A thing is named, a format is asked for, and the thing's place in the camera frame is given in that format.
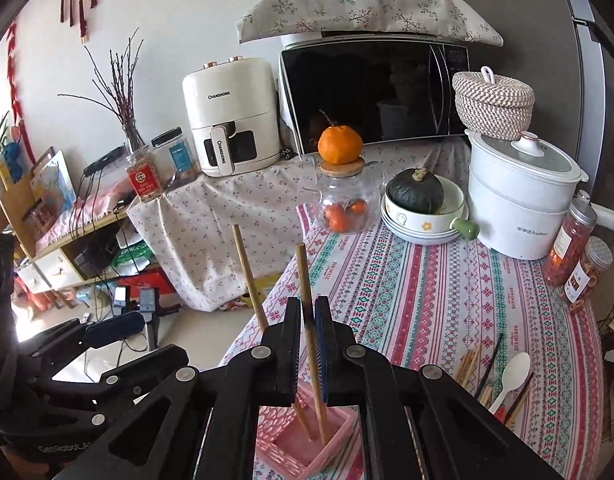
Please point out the floral cloth microwave cover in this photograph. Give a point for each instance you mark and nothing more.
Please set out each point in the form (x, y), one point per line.
(447, 19)

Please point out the bamboo chopstick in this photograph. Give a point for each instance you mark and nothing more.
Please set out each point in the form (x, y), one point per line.
(311, 342)
(466, 369)
(485, 398)
(517, 412)

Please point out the dark green squash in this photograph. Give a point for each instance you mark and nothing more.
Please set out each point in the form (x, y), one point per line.
(416, 190)

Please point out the white air fryer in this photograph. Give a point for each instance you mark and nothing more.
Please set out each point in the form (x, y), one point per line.
(232, 111)

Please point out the jar of ring snacks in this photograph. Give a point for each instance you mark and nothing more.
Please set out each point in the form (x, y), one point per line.
(593, 262)

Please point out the white plastic spoon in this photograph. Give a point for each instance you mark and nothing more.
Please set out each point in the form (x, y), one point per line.
(514, 375)

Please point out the patterned striped tablecloth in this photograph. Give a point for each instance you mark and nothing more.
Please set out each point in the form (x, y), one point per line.
(431, 304)

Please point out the grey refrigerator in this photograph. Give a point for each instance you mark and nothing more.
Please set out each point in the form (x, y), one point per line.
(551, 45)

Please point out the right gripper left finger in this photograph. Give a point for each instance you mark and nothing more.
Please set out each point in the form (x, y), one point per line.
(201, 425)

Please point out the pink lattice utensil holder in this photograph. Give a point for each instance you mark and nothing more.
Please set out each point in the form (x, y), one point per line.
(283, 444)

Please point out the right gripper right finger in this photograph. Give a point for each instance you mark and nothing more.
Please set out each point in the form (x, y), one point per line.
(416, 424)

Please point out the jar of red snacks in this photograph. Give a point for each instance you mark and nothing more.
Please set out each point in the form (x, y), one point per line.
(578, 223)

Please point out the glass jar with tomatoes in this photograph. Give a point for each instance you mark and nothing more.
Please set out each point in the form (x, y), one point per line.
(346, 198)

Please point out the red label nut jar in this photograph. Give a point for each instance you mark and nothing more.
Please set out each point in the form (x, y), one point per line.
(143, 174)

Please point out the vase with dry branches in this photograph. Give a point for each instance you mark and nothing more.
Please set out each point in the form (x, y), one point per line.
(118, 91)

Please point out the black chopstick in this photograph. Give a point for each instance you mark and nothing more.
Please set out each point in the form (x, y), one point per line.
(483, 381)
(525, 387)

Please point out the red chopstick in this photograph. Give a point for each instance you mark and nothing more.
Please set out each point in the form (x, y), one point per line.
(500, 414)

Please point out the black power strip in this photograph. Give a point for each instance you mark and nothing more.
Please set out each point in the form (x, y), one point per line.
(106, 160)

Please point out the floral white cabinet cloth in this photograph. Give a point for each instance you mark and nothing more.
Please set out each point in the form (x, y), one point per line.
(189, 230)

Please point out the blue label plastic jar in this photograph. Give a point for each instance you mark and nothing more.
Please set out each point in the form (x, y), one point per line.
(174, 159)

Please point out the woven lidded basket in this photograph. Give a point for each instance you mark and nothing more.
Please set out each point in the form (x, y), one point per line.
(494, 105)

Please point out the orange tangerine on jar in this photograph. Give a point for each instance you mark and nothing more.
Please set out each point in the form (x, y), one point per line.
(339, 144)

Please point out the white bowl green handle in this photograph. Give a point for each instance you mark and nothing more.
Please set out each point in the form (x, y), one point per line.
(450, 222)

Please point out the light wooden chopstick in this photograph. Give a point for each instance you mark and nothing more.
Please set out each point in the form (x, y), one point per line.
(262, 317)

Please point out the white electric cooking pot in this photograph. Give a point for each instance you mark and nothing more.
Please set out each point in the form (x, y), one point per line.
(519, 192)

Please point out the black microwave oven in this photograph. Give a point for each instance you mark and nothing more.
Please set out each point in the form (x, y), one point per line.
(387, 88)

